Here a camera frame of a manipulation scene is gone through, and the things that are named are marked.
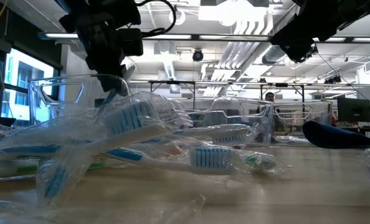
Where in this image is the black cable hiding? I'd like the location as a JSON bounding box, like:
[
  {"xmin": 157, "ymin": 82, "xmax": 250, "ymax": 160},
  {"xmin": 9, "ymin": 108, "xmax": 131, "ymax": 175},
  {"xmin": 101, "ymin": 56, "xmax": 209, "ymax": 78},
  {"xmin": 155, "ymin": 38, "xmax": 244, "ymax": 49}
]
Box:
[{"xmin": 134, "ymin": 0, "xmax": 178, "ymax": 37}]

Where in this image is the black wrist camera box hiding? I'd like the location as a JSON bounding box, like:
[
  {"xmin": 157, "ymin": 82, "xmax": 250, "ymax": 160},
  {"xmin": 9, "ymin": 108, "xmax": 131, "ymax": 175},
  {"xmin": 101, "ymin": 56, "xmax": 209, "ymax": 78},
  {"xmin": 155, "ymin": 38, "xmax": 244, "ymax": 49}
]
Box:
[{"xmin": 116, "ymin": 27, "xmax": 145, "ymax": 57}]

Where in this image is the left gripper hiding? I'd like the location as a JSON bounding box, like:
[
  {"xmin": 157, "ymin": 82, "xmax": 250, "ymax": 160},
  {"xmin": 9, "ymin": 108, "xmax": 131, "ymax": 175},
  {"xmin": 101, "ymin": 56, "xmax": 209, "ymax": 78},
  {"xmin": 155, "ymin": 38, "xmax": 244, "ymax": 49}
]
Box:
[{"xmin": 77, "ymin": 21, "xmax": 130, "ymax": 97}]

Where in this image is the person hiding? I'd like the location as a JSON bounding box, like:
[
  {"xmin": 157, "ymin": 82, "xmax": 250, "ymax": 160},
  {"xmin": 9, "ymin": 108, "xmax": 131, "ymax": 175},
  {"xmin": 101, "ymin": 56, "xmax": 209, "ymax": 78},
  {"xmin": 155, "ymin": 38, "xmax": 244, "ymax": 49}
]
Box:
[{"xmin": 264, "ymin": 91, "xmax": 281, "ymax": 114}]

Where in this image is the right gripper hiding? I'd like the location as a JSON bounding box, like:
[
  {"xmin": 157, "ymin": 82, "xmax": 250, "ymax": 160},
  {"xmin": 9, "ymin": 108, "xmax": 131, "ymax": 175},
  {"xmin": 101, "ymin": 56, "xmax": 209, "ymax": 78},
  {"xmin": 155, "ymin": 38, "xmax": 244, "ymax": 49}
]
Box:
[{"xmin": 269, "ymin": 29, "xmax": 318, "ymax": 63}]

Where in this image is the orange white wrapped toothbrush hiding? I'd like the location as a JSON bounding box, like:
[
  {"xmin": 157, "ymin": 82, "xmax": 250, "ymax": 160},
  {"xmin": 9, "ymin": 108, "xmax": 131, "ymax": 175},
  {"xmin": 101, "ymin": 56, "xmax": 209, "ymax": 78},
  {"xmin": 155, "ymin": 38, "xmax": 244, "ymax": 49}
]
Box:
[{"xmin": 159, "ymin": 146, "xmax": 186, "ymax": 156}]

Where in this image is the window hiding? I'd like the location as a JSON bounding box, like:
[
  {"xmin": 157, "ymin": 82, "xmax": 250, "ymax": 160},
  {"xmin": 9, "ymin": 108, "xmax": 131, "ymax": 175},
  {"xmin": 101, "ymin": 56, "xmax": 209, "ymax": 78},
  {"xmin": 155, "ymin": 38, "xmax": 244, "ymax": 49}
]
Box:
[{"xmin": 0, "ymin": 46, "xmax": 61, "ymax": 122}]

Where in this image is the black computer monitor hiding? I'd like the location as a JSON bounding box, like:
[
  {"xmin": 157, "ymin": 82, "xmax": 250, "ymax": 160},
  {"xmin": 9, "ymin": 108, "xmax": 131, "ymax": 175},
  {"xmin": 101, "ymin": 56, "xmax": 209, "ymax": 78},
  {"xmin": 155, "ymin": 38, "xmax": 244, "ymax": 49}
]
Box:
[{"xmin": 336, "ymin": 96, "xmax": 370, "ymax": 124}]

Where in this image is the blue cloth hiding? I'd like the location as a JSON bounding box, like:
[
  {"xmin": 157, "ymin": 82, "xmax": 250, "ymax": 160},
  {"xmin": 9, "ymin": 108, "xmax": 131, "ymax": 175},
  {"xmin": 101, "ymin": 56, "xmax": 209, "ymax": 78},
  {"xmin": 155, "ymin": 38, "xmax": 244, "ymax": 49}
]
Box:
[{"xmin": 301, "ymin": 120, "xmax": 370, "ymax": 153}]

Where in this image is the overhead light bar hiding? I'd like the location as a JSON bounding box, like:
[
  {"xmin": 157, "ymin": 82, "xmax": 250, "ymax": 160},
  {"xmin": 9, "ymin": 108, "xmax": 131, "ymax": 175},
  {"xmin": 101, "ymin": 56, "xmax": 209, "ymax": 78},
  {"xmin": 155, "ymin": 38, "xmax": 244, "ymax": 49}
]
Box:
[{"xmin": 37, "ymin": 30, "xmax": 370, "ymax": 44}]

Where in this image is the clear plastic bin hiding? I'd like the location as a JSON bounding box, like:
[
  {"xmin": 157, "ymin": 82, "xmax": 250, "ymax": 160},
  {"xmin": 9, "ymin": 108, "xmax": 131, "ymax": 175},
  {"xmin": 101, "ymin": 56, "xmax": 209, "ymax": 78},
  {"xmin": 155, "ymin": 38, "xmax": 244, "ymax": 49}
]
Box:
[
  {"xmin": 27, "ymin": 73, "xmax": 131, "ymax": 125},
  {"xmin": 272, "ymin": 101, "xmax": 333, "ymax": 138},
  {"xmin": 187, "ymin": 96, "xmax": 275, "ymax": 147}
]

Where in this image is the white cable coil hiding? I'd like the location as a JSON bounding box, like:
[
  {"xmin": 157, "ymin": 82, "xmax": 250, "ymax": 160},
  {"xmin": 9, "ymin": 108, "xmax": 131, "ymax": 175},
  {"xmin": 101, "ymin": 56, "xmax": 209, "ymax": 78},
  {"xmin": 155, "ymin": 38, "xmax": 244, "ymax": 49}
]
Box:
[{"xmin": 168, "ymin": 7, "xmax": 187, "ymax": 26}]

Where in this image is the black shelf frame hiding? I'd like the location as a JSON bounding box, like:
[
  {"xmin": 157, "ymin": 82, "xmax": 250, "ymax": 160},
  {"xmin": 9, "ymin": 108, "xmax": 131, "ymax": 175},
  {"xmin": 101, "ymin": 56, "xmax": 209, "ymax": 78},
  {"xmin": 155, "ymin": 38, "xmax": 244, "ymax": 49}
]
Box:
[{"xmin": 126, "ymin": 80, "xmax": 370, "ymax": 108}]

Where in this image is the blue white toothbrush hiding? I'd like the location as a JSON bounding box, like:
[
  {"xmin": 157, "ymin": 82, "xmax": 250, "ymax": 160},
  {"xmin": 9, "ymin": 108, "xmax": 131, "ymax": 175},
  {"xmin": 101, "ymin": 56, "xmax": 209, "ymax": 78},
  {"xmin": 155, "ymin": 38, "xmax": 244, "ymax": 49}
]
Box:
[
  {"xmin": 171, "ymin": 123, "xmax": 257, "ymax": 146},
  {"xmin": 103, "ymin": 145, "xmax": 245, "ymax": 177},
  {"xmin": 0, "ymin": 101, "xmax": 169, "ymax": 162},
  {"xmin": 35, "ymin": 152, "xmax": 91, "ymax": 205},
  {"xmin": 103, "ymin": 89, "xmax": 119, "ymax": 106}
]

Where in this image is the silver ventilation duct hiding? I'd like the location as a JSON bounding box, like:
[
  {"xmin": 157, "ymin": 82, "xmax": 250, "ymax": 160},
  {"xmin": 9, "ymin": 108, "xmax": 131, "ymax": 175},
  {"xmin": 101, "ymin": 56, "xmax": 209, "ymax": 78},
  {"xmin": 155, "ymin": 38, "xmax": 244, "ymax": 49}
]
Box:
[{"xmin": 261, "ymin": 43, "xmax": 295, "ymax": 65}]

